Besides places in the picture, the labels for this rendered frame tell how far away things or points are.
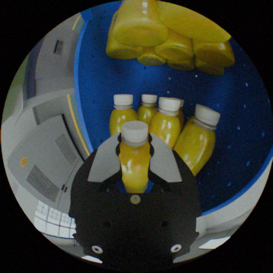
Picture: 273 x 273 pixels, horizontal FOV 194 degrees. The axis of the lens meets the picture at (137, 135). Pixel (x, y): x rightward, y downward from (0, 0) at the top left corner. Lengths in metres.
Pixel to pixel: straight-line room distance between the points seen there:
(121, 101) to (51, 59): 0.24
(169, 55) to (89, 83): 0.15
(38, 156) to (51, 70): 1.32
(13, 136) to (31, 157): 1.32
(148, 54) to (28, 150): 1.46
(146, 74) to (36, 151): 1.49
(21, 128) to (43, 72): 2.48
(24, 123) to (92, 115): 2.63
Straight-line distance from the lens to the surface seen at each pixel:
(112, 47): 0.16
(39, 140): 1.50
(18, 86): 0.19
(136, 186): 0.18
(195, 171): 0.16
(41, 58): 0.27
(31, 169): 1.47
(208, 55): 0.16
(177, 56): 0.18
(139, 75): 0.24
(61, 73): 0.30
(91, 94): 0.15
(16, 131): 2.67
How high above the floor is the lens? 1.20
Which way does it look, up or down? 58 degrees down
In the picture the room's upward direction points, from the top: 177 degrees clockwise
